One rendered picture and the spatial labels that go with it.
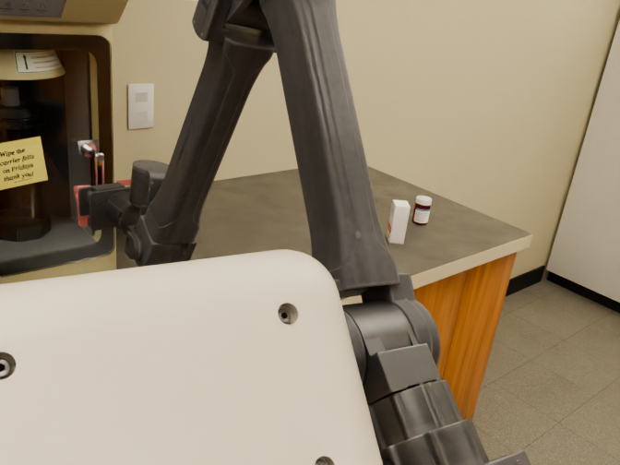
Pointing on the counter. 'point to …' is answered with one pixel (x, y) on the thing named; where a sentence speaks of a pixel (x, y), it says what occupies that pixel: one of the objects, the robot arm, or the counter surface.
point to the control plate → (33, 8)
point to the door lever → (95, 162)
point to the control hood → (84, 12)
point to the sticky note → (21, 162)
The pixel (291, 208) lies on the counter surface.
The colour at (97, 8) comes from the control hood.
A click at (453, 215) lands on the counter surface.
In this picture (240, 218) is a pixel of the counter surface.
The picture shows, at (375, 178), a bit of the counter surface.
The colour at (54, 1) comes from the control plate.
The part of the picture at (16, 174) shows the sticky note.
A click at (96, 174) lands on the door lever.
